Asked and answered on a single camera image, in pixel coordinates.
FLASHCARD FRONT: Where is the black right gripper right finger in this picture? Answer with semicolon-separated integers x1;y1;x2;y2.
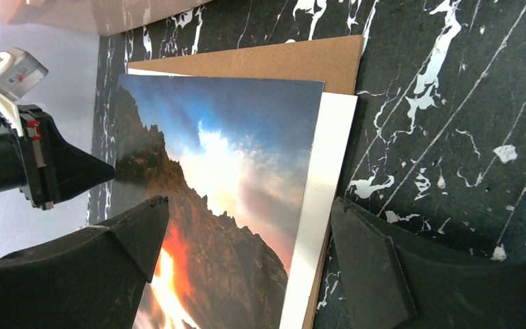
330;197;526;328

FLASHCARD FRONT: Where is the brown backing board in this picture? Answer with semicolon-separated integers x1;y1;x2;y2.
126;35;365;328

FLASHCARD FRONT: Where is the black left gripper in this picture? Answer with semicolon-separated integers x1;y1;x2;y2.
0;105;115;210

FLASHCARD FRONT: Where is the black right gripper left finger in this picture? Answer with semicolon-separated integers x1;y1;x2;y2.
0;195;169;328

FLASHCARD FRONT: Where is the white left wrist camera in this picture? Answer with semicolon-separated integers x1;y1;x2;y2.
0;47;49;137

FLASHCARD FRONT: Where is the white mat board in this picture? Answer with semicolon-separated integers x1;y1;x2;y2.
127;68;359;329

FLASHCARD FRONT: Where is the landscape sunset photo print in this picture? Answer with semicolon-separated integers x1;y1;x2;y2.
108;73;325;329

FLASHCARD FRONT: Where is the pink plastic storage box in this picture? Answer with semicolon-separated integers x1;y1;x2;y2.
0;0;209;36

